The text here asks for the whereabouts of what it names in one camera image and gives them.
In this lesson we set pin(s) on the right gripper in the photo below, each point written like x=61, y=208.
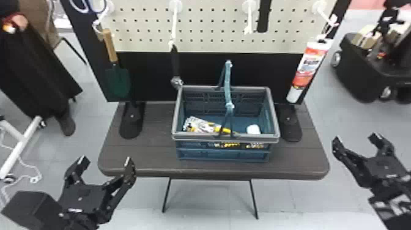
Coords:
x=387, y=175

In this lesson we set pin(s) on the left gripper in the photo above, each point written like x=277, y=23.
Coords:
x=82, y=199

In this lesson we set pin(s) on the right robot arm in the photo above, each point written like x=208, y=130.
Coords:
x=396, y=212

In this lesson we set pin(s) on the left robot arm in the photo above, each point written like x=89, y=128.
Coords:
x=78, y=221

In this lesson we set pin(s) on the green trowel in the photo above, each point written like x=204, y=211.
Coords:
x=118, y=78

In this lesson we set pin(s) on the white sealant tube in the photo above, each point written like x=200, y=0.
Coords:
x=309, y=66

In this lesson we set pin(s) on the white roller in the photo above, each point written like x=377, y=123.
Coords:
x=253, y=129

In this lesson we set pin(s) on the yellow hand tool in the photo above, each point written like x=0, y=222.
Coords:
x=205, y=126

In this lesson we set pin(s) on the person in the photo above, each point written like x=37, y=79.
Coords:
x=32, y=74

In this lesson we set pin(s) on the blue basket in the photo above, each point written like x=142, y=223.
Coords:
x=224, y=141

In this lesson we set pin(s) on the blue scissors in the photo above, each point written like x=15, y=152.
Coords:
x=91, y=5

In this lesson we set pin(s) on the white pegboard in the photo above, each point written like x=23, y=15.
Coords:
x=205, y=29

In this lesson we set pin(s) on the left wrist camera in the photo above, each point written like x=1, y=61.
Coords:
x=29, y=208

